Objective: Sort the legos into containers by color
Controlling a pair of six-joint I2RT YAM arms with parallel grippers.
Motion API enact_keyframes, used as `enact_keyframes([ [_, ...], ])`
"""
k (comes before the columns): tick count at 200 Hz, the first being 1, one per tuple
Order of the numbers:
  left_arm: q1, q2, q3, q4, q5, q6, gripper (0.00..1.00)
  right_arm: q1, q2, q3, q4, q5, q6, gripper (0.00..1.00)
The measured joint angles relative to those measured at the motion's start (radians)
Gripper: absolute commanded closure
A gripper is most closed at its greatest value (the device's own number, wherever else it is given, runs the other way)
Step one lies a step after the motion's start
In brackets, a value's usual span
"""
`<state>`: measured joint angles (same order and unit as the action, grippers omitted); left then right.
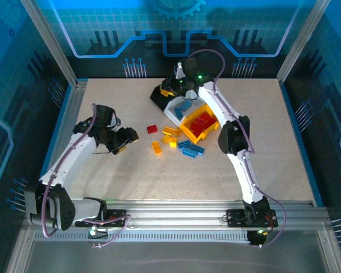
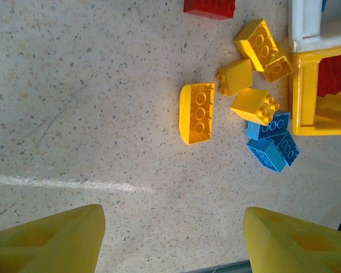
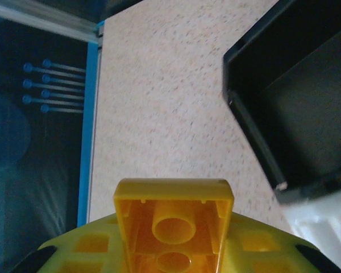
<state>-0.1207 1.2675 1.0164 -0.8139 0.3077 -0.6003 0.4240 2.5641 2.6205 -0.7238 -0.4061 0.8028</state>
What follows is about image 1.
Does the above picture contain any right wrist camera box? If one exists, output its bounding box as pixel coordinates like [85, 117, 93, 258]
[174, 56, 202, 83]

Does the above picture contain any black plastic bin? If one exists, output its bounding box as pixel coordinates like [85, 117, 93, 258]
[149, 78, 193, 113]

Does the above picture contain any yellow plastic bin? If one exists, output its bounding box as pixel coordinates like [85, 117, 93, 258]
[179, 104, 220, 144]

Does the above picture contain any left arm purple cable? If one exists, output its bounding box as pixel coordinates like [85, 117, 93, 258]
[42, 103, 131, 249]

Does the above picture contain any black controller box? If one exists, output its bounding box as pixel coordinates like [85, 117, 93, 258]
[247, 229, 271, 248]

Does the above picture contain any slotted cable duct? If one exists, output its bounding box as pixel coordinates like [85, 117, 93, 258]
[34, 230, 251, 243]

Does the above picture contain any long red lego brick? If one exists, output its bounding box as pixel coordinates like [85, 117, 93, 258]
[195, 112, 214, 126]

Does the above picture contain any aluminum side rail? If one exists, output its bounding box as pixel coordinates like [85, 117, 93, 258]
[35, 79, 88, 207]

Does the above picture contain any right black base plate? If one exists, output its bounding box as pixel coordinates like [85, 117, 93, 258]
[226, 209, 278, 228]

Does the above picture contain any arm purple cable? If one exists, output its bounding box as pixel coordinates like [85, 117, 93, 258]
[42, 103, 131, 249]
[187, 48, 287, 249]

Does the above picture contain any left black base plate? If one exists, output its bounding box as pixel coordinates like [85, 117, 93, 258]
[75, 209, 127, 228]

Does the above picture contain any aluminum frame rail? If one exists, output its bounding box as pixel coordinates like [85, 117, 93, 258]
[24, 198, 329, 228]

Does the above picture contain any aluminum frame post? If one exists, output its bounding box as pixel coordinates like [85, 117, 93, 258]
[277, 0, 332, 83]
[20, 0, 80, 88]

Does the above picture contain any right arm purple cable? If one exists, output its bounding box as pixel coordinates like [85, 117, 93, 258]
[187, 48, 287, 249]

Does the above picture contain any white translucent bin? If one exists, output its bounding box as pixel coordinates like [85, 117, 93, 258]
[164, 93, 208, 127]

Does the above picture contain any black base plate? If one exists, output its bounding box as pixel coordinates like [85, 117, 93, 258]
[75, 209, 127, 228]
[226, 209, 278, 228]

